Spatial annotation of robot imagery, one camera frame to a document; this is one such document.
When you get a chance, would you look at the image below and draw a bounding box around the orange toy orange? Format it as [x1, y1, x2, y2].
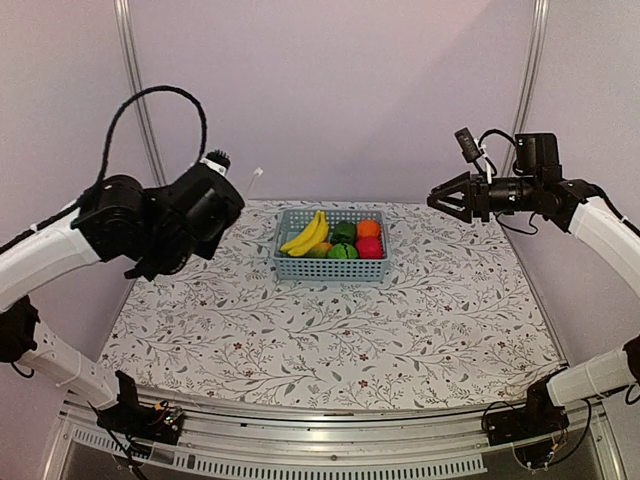
[357, 220, 381, 240]

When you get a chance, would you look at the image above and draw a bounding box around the orange green toy mango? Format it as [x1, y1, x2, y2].
[305, 242, 333, 259]

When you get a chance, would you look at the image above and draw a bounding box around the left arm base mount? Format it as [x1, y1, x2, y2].
[97, 371, 184, 445]

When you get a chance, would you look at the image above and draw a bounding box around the aluminium front rail frame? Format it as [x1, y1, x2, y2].
[42, 386, 639, 479]

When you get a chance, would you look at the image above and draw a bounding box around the blue perforated plastic basket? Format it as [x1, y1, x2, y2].
[272, 209, 391, 282]

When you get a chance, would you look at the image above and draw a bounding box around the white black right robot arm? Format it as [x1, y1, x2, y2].
[425, 128, 639, 436]

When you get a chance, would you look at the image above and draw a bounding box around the floral patterned table mat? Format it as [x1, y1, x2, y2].
[100, 201, 564, 409]

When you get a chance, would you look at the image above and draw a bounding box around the right aluminium corner post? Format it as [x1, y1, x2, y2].
[499, 0, 551, 171]

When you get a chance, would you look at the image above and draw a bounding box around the left aluminium corner post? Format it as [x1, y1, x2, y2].
[113, 0, 166, 186]

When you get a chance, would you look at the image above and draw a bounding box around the green toy cabbage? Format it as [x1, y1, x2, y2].
[327, 243, 359, 260]

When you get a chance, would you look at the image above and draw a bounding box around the red toy apple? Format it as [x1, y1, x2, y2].
[355, 237, 384, 260]

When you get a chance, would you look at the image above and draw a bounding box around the green toy bell pepper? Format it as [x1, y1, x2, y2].
[330, 221, 357, 245]

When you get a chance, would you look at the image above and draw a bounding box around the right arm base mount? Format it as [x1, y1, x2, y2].
[481, 396, 570, 446]

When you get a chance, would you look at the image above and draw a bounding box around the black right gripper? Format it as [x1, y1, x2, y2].
[428, 171, 540, 223]

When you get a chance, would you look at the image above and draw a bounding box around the aluminium corner post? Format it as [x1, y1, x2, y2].
[113, 0, 166, 186]
[499, 0, 551, 171]

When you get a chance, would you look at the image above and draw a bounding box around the yellow toy banana bunch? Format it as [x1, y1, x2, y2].
[280, 211, 329, 257]

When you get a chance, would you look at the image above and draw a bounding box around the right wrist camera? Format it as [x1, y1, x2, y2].
[454, 128, 497, 184]

